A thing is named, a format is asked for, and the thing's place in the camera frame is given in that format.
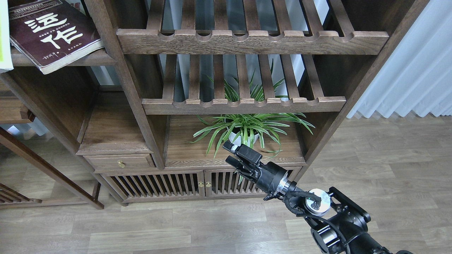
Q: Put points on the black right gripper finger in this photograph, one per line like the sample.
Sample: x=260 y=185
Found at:
x=246 y=155
x=240 y=168

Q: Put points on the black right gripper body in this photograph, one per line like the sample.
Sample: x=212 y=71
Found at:
x=270 y=178

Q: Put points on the dark maroon cover book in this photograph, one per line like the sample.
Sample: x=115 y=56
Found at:
x=52 y=33

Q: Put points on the yellow green cover book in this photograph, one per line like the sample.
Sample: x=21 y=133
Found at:
x=5 y=52

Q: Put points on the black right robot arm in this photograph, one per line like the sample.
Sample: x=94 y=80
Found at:
x=337 y=224

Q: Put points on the white plant pot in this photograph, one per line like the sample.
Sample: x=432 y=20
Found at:
x=237 y=139

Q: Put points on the green spider plant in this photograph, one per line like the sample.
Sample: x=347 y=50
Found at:
x=248 y=124

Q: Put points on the dark wooden bookshelf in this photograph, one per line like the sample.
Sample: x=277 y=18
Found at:
x=165 y=62

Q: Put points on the brass drawer knob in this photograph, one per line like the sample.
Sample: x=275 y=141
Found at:
x=121 y=164

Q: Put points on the white pleated curtain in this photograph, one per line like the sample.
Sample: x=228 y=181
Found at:
x=418 y=75

